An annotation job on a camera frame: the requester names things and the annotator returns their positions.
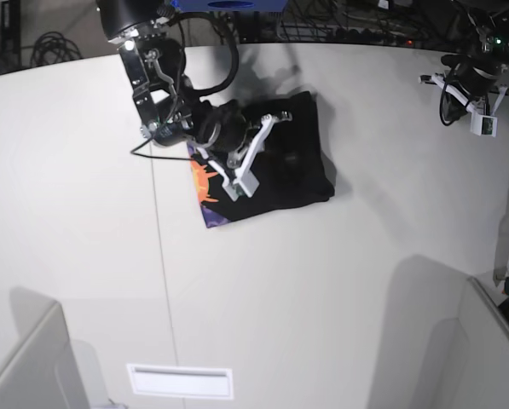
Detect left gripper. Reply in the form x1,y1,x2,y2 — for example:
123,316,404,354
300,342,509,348
419,54,509,118

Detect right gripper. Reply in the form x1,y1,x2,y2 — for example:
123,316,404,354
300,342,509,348
194,100,292,187

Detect black T-shirt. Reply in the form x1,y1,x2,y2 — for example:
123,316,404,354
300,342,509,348
188,91,335,228

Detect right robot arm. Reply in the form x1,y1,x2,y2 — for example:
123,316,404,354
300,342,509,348
96,1,292,198

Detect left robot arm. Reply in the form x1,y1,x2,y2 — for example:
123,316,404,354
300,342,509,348
419,1,509,126

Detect black power strip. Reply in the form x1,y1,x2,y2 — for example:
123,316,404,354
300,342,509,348
327,28,414,47

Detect blue box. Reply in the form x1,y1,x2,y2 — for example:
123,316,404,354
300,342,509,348
170,0,288,13

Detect white left partition panel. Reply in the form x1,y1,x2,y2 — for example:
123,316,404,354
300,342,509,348
0,302,90,409

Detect white partition panel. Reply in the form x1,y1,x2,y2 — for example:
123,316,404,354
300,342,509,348
0,302,90,409
448,278,509,408

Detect white right partition panel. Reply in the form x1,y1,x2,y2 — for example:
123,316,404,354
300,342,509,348
448,278,509,408

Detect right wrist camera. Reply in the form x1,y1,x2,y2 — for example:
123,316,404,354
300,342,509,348
222,170,259,202

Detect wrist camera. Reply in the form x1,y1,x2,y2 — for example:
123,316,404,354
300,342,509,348
222,170,259,202
470,112,498,137

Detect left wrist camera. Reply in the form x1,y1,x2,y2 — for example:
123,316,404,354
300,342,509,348
470,112,498,137

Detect coiled black cable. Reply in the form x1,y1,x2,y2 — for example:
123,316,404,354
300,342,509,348
31,32,84,68

